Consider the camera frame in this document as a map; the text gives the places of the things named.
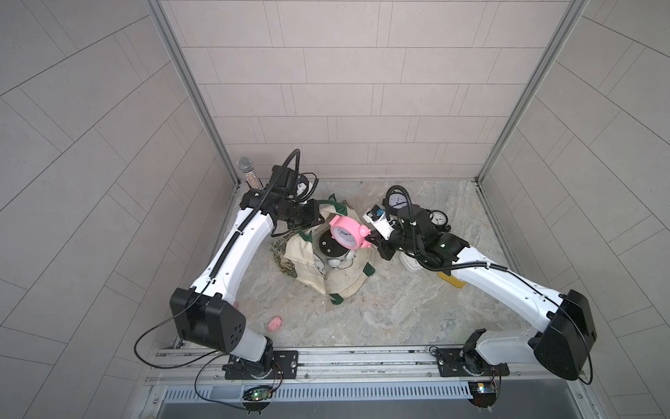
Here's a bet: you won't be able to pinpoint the circuit board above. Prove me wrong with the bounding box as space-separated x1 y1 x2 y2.
468 382 498 409
242 386 274 412

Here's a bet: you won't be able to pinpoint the black twin bell alarm clock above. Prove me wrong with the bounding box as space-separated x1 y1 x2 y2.
382 188 409 216

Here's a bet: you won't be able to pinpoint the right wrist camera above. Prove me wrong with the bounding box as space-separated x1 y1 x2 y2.
363 205 402 243

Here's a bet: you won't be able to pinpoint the white twin bell alarm clock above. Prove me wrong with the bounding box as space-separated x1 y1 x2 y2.
319 230 356 270

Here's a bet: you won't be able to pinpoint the left circuit board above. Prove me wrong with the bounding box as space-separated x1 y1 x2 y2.
242 386 274 412

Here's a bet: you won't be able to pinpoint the small black alarm clock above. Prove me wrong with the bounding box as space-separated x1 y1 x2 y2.
429 211 451 231

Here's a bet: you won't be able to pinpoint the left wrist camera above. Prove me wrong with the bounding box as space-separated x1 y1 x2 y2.
270 165 310 198

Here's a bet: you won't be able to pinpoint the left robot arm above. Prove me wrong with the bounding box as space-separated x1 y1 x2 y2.
169 181 325 377

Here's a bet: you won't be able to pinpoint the white rounded square alarm clock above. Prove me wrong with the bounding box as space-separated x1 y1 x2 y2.
400 253 423 272

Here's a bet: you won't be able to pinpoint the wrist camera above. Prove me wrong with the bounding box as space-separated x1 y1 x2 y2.
363 205 402 243
270 165 310 198

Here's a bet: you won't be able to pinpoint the right circuit board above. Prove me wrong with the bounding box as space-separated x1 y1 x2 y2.
468 382 498 409

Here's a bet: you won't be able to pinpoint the white alarm clock metal handle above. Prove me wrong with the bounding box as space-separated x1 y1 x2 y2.
313 253 327 278

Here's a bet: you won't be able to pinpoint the black cables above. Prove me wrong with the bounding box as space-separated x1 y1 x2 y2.
133 292 247 410

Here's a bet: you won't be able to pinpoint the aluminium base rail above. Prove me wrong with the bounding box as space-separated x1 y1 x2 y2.
144 346 578 405

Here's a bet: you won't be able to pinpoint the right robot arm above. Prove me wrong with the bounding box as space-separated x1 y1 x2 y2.
369 221 598 381

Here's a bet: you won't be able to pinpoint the yellow square alarm clock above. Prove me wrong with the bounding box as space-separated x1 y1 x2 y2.
438 272 467 289

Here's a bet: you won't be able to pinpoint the pink twin bell alarm clock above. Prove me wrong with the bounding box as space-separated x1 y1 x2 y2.
330 216 372 250

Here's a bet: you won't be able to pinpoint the canvas tote bag green handles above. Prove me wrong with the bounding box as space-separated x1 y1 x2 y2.
270 195 376 305

